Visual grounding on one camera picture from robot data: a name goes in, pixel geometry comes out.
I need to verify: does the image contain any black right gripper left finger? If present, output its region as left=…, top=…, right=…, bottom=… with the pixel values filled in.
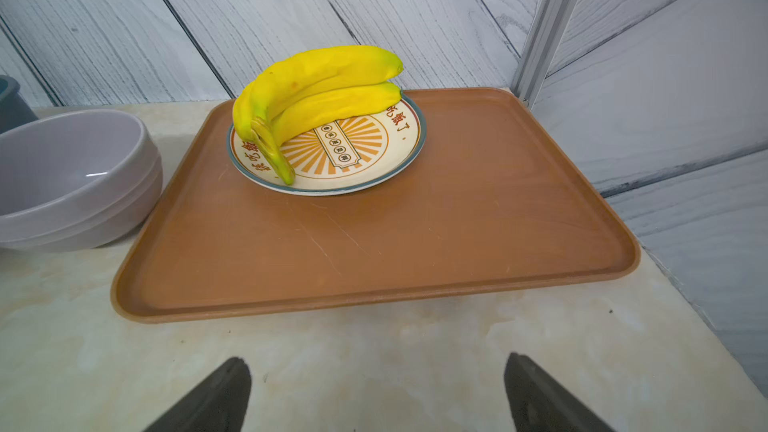
left=146, top=357, right=252, bottom=431

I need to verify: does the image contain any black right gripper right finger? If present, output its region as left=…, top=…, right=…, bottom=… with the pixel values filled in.
left=503, top=353, right=613, bottom=432

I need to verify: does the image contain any teal plastic storage box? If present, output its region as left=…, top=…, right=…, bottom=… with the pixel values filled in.
left=0, top=75, right=38, bottom=134

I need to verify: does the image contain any brown plastic tray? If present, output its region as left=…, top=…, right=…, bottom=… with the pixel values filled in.
left=111, top=88, right=641, bottom=323

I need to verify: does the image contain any lilac grey bowl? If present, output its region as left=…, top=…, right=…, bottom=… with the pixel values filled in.
left=1, top=109, right=163, bottom=252

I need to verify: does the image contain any patterned ceramic plate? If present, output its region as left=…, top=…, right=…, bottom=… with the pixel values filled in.
left=228, top=96, right=427, bottom=196

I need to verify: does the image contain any yellow banana bunch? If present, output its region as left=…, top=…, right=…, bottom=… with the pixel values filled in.
left=232, top=45, right=404, bottom=186

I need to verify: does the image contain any aluminium frame post right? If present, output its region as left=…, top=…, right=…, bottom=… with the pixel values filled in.
left=510, top=0, right=578, bottom=108

